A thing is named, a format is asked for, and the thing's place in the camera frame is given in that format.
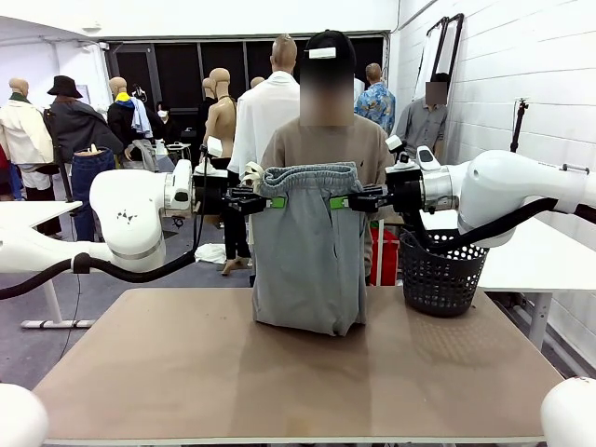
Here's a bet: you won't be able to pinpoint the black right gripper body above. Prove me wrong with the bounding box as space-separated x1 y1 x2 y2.
361 169 423 215

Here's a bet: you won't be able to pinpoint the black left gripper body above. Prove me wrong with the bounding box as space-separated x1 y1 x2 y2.
193 174 255 215

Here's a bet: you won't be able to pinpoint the grey training pants with drawstring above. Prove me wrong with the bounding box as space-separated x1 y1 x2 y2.
239 160 369 337

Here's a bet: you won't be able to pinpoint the black perforated plastic basket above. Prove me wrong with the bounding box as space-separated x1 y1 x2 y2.
400 229 490 318

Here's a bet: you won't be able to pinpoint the white cloth on floor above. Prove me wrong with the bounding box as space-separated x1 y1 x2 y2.
194 242 228 265

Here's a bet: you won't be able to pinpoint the person in beige sweatshirt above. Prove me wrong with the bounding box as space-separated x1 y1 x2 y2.
260 69 397 280

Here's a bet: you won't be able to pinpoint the small white stool table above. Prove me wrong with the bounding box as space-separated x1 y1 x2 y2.
165 142 193 162

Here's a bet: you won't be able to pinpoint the red box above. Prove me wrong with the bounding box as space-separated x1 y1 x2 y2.
370 226 400 286

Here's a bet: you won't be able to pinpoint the person in grey shirt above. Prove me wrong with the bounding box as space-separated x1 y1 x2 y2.
395 73 451 162

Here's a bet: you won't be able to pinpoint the bare beige mannequin black trousers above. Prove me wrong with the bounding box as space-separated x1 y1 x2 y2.
199 68 252 276

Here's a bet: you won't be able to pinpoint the tall mannequin in white shirt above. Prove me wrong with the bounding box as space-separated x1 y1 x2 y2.
227 34 302 181

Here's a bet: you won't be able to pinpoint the person with white face mask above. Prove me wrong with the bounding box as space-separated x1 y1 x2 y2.
156 102 181 141

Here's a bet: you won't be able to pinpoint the mannequin in blue floral shirt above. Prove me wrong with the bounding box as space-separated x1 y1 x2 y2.
354 62 397 136

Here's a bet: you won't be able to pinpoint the light blue hanging shirt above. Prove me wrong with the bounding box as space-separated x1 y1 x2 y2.
129 96 154 140

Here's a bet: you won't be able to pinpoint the mannequin in black top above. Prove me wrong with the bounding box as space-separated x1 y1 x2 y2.
199 77 219 122

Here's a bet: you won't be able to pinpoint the mannequin in black yellow-collared jacket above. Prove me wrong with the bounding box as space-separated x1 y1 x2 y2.
106 76 164 164

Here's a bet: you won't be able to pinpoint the mannequin torso in blue jeans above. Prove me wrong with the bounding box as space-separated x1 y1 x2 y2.
71 143 116 243

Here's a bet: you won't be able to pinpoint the black tripod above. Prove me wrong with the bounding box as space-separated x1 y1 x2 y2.
509 97 532 154

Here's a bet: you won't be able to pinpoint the black framed reflector panels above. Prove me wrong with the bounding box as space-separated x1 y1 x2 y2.
412 12 466 162

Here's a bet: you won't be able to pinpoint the large white side table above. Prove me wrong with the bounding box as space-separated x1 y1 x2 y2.
421 209 596 353

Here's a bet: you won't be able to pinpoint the mannequin in dark coat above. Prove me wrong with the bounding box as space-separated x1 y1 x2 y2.
44 74 125 164

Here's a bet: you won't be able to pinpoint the black cap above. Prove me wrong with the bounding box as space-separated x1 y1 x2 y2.
305 30 358 71

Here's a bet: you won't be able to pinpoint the white table with T-foot leg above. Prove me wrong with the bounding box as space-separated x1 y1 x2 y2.
0 199 97 331

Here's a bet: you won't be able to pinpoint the black bucket hat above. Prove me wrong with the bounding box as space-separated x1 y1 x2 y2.
47 74 84 99

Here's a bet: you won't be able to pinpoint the mannequin in cream jacket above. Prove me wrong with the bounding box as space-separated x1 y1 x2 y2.
0 77 55 201

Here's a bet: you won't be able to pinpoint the left arm white wrist camera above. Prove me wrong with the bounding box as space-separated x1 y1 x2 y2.
199 136 230 177

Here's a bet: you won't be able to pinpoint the arm white wrist camera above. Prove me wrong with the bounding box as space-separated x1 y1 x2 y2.
385 134 420 171
199 136 230 177

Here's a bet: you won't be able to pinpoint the right arm white wrist camera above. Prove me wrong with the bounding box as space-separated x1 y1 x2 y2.
385 134 420 171

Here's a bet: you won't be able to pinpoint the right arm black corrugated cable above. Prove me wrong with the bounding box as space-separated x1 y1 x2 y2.
407 197 596 255

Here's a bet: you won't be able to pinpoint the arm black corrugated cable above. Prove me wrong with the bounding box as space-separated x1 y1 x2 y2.
407 197 596 255
0 146 210 302

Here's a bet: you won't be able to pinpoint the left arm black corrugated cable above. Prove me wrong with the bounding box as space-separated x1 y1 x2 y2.
0 146 210 302

